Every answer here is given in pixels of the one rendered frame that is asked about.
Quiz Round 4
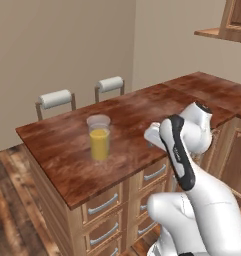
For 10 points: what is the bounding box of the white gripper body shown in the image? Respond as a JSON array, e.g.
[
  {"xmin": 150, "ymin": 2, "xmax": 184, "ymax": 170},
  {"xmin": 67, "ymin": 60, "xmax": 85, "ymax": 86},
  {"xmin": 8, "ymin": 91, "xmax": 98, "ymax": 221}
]
[{"xmin": 143, "ymin": 121, "xmax": 167, "ymax": 150}]

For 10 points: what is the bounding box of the clear pitcher with orange juice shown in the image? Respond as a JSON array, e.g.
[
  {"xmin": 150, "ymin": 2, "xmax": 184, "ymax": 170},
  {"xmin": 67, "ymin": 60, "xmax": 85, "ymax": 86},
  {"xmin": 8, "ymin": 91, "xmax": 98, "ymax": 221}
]
[{"xmin": 88, "ymin": 123, "xmax": 112, "ymax": 162}]

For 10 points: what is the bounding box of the clear plastic cup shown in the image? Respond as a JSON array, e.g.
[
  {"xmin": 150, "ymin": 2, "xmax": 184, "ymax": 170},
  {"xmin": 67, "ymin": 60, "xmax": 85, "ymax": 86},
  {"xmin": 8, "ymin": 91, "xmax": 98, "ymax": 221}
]
[{"xmin": 85, "ymin": 114, "xmax": 112, "ymax": 129}]

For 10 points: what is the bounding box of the wooden drawer front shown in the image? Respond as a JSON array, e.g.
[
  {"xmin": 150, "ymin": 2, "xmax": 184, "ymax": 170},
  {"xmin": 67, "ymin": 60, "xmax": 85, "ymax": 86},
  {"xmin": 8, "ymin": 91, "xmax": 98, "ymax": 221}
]
[
  {"xmin": 135, "ymin": 213, "xmax": 160, "ymax": 242},
  {"xmin": 136, "ymin": 181, "xmax": 168, "ymax": 218},
  {"xmin": 138, "ymin": 158, "xmax": 170, "ymax": 192},
  {"xmin": 91, "ymin": 235, "xmax": 124, "ymax": 256},
  {"xmin": 83, "ymin": 211, "xmax": 125, "ymax": 252},
  {"xmin": 80, "ymin": 182, "xmax": 125, "ymax": 226}
]

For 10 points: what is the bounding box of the wooden cupboard door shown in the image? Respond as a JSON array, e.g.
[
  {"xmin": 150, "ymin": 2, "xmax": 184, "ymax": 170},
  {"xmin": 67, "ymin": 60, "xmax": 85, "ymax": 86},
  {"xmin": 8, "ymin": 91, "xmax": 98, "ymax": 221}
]
[
  {"xmin": 199, "ymin": 127, "xmax": 224, "ymax": 169},
  {"xmin": 217, "ymin": 125, "xmax": 241, "ymax": 205}
]

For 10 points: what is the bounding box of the stool with white padded backrest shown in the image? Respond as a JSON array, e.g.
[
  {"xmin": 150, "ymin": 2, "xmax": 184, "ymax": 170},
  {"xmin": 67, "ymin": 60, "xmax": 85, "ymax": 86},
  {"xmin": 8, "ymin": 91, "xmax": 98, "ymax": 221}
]
[
  {"xmin": 94, "ymin": 75, "xmax": 126, "ymax": 104},
  {"xmin": 34, "ymin": 88, "xmax": 77, "ymax": 122}
]

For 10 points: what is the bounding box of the wooden wall cupboard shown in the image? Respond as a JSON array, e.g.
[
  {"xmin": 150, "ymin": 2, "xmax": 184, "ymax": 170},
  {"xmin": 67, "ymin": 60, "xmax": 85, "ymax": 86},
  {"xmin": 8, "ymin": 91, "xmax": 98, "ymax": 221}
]
[{"xmin": 193, "ymin": 0, "xmax": 241, "ymax": 45}]

